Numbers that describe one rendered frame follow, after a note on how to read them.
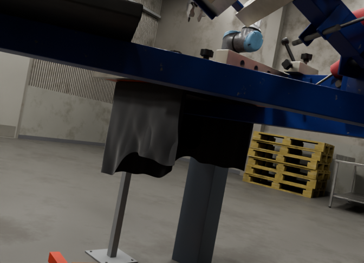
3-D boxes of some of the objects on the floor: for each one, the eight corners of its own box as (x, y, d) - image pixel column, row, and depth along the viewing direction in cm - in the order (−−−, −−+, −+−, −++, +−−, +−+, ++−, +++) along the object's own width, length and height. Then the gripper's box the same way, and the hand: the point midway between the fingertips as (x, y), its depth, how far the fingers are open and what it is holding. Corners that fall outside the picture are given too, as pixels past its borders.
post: (84, 251, 220) (115, 86, 221) (117, 249, 235) (145, 94, 236) (104, 267, 204) (137, 88, 205) (137, 262, 219) (168, 96, 219)
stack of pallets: (327, 196, 765) (336, 146, 766) (313, 199, 684) (324, 142, 685) (260, 180, 846) (268, 134, 846) (241, 180, 765) (250, 130, 765)
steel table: (382, 210, 710) (390, 164, 710) (369, 217, 574) (378, 161, 575) (346, 201, 745) (354, 158, 745) (326, 206, 609) (335, 154, 610)
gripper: (216, -14, 204) (209, 25, 204) (197, -13, 211) (190, 25, 211) (208, -21, 197) (201, 20, 196) (188, -20, 204) (181, 20, 203)
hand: (193, 19), depth 201 cm, fingers open, 5 cm apart
